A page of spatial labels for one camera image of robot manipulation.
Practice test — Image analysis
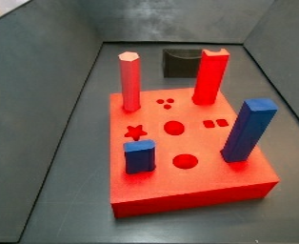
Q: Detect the short blue peg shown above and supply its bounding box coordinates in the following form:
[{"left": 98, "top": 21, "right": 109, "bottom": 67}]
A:
[{"left": 122, "top": 139, "right": 156, "bottom": 174}]

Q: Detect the black curved bracket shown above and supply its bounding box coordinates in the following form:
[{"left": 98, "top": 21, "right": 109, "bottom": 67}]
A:
[{"left": 162, "top": 49, "right": 202, "bottom": 78}]

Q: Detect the tall blue rectangular peg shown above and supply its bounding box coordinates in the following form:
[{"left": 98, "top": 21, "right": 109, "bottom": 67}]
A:
[{"left": 221, "top": 98, "right": 278, "bottom": 163}]

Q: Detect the red notched peg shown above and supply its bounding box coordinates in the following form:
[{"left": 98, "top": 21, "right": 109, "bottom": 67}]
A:
[{"left": 192, "top": 49, "right": 230, "bottom": 105}]

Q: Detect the pink hexagonal peg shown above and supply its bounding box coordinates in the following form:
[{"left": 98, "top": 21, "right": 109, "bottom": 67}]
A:
[{"left": 118, "top": 51, "right": 141, "bottom": 112}]

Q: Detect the red peg board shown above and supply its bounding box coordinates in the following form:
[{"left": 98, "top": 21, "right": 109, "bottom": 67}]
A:
[{"left": 110, "top": 88, "right": 280, "bottom": 217}]

